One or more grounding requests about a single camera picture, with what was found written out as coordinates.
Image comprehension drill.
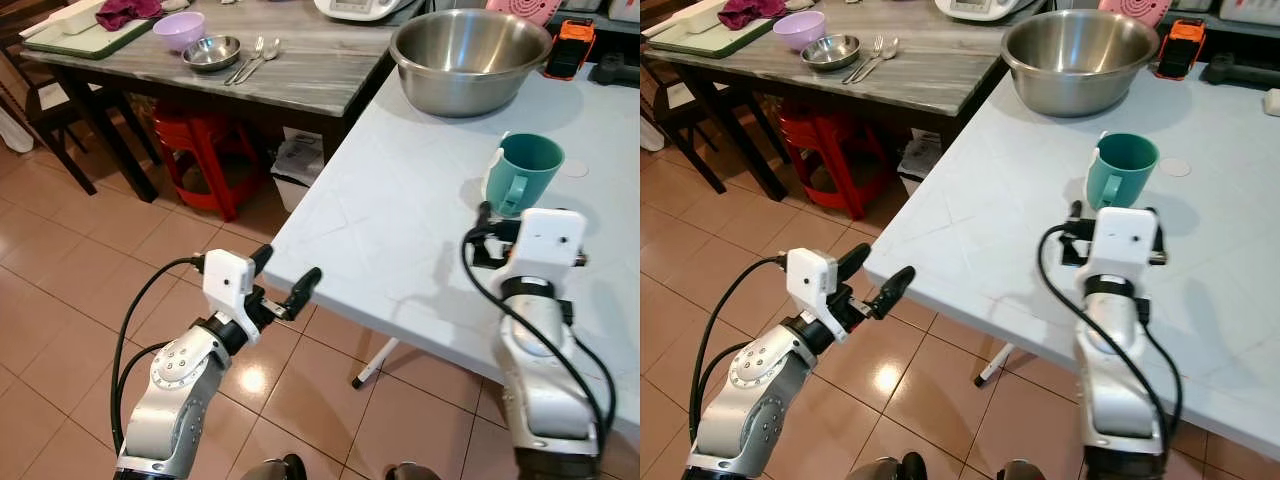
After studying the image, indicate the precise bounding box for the teal green plastic cup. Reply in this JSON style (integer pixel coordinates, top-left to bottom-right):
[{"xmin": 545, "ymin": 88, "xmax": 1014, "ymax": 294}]
[
  {"xmin": 1085, "ymin": 132, "xmax": 1161, "ymax": 212},
  {"xmin": 482, "ymin": 132, "xmax": 567, "ymax": 220}
]

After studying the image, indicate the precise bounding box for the white folding table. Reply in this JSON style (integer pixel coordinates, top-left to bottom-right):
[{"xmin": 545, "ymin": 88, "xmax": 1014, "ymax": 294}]
[
  {"xmin": 262, "ymin": 60, "xmax": 641, "ymax": 446},
  {"xmin": 865, "ymin": 60, "xmax": 1280, "ymax": 461}
]

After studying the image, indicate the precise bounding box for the white plastic bin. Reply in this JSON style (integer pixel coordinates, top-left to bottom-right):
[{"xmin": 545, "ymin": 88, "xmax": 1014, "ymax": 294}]
[
  {"xmin": 270, "ymin": 127, "xmax": 326, "ymax": 214},
  {"xmin": 896, "ymin": 128, "xmax": 946, "ymax": 198}
]

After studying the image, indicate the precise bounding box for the red plastic stool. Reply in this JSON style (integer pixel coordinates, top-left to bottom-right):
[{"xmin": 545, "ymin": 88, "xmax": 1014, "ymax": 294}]
[
  {"xmin": 150, "ymin": 98, "xmax": 267, "ymax": 223},
  {"xmin": 775, "ymin": 98, "xmax": 893, "ymax": 221}
]

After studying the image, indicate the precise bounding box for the large steel mixing bowl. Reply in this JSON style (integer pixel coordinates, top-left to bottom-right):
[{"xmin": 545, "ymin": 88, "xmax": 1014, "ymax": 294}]
[
  {"xmin": 389, "ymin": 9, "xmax": 555, "ymax": 120},
  {"xmin": 1000, "ymin": 9, "xmax": 1164, "ymax": 120}
]

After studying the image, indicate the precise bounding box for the black tool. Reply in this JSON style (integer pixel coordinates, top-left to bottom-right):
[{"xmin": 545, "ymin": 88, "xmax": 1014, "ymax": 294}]
[
  {"xmin": 588, "ymin": 52, "xmax": 641, "ymax": 90},
  {"xmin": 1199, "ymin": 52, "xmax": 1280, "ymax": 92}
]

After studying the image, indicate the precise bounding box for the orange and black device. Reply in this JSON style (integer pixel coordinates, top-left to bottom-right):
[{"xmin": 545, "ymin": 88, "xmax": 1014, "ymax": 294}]
[
  {"xmin": 544, "ymin": 17, "xmax": 598, "ymax": 82},
  {"xmin": 1153, "ymin": 17, "xmax": 1208, "ymax": 82}
]

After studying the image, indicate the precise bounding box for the grey marble dark-legged table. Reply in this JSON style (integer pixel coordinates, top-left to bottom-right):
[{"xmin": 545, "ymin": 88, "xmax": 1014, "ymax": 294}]
[
  {"xmin": 20, "ymin": 0, "xmax": 421, "ymax": 201},
  {"xmin": 645, "ymin": 0, "xmax": 1041, "ymax": 201}
]

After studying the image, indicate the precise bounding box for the small steel bowl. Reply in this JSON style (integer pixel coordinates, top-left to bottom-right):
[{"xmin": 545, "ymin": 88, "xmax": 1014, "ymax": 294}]
[
  {"xmin": 800, "ymin": 34, "xmax": 863, "ymax": 73},
  {"xmin": 181, "ymin": 35, "xmax": 243, "ymax": 74}
]

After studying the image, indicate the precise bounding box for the pink plastic object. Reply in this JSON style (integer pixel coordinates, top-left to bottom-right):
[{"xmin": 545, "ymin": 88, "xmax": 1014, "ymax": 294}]
[
  {"xmin": 485, "ymin": 0, "xmax": 564, "ymax": 27},
  {"xmin": 1097, "ymin": 0, "xmax": 1173, "ymax": 28}
]

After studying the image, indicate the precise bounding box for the steel fork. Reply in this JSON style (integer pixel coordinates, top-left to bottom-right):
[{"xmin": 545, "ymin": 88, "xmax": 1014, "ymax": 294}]
[
  {"xmin": 224, "ymin": 36, "xmax": 266, "ymax": 87},
  {"xmin": 843, "ymin": 35, "xmax": 886, "ymax": 85}
]

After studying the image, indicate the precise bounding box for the steel spoon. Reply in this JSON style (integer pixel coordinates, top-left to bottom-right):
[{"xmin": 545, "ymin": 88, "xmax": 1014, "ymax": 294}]
[
  {"xmin": 853, "ymin": 37, "xmax": 901, "ymax": 85},
  {"xmin": 234, "ymin": 38, "xmax": 283, "ymax": 86}
]

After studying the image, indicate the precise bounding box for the white rice cooker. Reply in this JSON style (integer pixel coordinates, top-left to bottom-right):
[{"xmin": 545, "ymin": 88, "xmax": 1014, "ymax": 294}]
[
  {"xmin": 313, "ymin": 0, "xmax": 426, "ymax": 24},
  {"xmin": 933, "ymin": 0, "xmax": 1046, "ymax": 23}
]

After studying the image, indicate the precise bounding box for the dark wooden chair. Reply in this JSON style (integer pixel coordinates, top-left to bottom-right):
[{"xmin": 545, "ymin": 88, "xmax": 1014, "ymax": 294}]
[
  {"xmin": 640, "ymin": 55, "xmax": 766, "ymax": 196},
  {"xmin": 0, "ymin": 40, "xmax": 161, "ymax": 197}
]

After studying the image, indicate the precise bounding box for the purple plastic bowl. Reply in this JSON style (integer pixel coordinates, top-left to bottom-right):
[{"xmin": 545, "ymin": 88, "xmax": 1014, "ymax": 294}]
[
  {"xmin": 152, "ymin": 11, "xmax": 208, "ymax": 53},
  {"xmin": 772, "ymin": 10, "xmax": 828, "ymax": 53}
]

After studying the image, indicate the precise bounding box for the green tray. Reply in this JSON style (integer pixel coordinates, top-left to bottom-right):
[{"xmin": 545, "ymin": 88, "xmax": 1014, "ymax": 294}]
[
  {"xmin": 645, "ymin": 14, "xmax": 776, "ymax": 59},
  {"xmin": 20, "ymin": 14, "xmax": 158, "ymax": 61}
]

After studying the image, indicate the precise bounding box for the dark red cloth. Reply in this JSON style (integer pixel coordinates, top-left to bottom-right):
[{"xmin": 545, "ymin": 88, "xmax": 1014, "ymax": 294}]
[
  {"xmin": 717, "ymin": 0, "xmax": 788, "ymax": 31},
  {"xmin": 94, "ymin": 0, "xmax": 166, "ymax": 32}
]

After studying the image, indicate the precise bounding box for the white rectangular dish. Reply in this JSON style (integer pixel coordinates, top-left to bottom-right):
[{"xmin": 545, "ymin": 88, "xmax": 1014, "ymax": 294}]
[
  {"xmin": 18, "ymin": 0, "xmax": 109, "ymax": 39},
  {"xmin": 642, "ymin": 0, "xmax": 729, "ymax": 39}
]

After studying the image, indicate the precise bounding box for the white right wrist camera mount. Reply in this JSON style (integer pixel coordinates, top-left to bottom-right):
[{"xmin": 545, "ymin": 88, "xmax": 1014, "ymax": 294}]
[
  {"xmin": 1088, "ymin": 206, "xmax": 1161, "ymax": 283},
  {"xmin": 510, "ymin": 208, "xmax": 589, "ymax": 283}
]

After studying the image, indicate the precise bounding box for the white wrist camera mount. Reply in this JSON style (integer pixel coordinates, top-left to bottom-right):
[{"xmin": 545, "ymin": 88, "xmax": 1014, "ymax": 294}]
[
  {"xmin": 1088, "ymin": 206, "xmax": 1161, "ymax": 283},
  {"xmin": 202, "ymin": 250, "xmax": 258, "ymax": 323},
  {"xmin": 510, "ymin": 208, "xmax": 589, "ymax": 283},
  {"xmin": 785, "ymin": 247, "xmax": 837, "ymax": 319}
]

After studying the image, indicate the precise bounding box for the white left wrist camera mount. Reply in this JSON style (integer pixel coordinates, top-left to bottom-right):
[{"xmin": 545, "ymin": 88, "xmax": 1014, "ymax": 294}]
[
  {"xmin": 202, "ymin": 250, "xmax": 258, "ymax": 323},
  {"xmin": 785, "ymin": 247, "xmax": 837, "ymax": 319}
]

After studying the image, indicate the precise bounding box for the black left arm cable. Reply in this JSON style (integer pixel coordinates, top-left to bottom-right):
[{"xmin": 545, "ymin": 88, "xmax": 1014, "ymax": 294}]
[
  {"xmin": 108, "ymin": 256, "xmax": 207, "ymax": 456},
  {"xmin": 686, "ymin": 255, "xmax": 791, "ymax": 456}
]

